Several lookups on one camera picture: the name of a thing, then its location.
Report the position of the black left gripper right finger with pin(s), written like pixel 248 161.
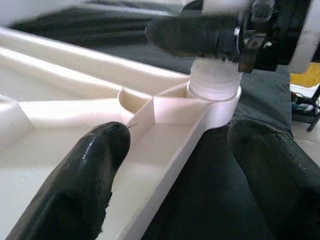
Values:
pixel 282 187

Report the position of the white plastic table top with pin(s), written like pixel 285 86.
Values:
pixel 62 112

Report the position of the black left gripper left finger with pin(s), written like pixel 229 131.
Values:
pixel 82 187

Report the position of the black table cloth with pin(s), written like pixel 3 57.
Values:
pixel 212 187

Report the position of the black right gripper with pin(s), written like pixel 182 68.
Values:
pixel 275 30

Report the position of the black metal table leg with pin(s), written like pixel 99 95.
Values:
pixel 313 110

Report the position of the yellow plastic object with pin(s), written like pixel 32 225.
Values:
pixel 306 75

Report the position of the white plastic table leg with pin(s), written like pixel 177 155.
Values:
pixel 212 80

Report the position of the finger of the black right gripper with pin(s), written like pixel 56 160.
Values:
pixel 190 36
pixel 195 5

